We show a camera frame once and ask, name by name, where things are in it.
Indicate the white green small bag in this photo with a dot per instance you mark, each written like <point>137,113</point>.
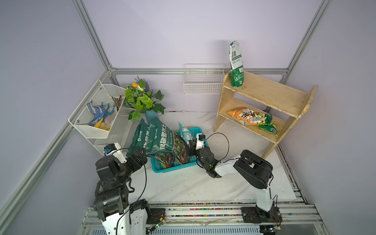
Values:
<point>236,63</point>

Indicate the teal white fertilizer bag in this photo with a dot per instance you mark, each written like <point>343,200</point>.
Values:
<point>186,134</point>

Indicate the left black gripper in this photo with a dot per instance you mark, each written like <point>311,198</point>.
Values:
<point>137,164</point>

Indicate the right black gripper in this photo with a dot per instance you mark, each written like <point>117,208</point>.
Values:
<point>193,148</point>

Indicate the artificial green plant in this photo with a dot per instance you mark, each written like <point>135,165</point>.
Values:
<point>139,98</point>

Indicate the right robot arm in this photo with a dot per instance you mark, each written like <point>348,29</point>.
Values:
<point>254,169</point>

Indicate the teal plastic basket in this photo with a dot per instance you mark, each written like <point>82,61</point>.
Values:
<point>158,168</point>

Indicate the yellow toy in rack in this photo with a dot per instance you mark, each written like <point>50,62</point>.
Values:
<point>101,125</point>

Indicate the dark green soil bag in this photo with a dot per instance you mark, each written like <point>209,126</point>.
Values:
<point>166,146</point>
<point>140,141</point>

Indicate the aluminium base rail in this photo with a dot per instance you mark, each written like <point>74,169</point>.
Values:
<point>290,218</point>

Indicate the white mesh corner rack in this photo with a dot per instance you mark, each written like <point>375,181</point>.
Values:
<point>119,122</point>

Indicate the white wire wall basket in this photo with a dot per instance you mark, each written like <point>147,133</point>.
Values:
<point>203,79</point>

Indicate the orange green snack bag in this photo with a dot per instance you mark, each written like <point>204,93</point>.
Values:
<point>246,116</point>

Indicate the teal vase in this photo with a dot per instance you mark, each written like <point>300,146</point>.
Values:
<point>150,115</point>

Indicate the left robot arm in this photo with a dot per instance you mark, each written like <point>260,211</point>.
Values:
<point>117,215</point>

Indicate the blue knitted glove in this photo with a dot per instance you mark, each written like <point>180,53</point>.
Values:
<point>98,112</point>

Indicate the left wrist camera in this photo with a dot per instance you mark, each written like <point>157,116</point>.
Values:
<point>115,150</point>

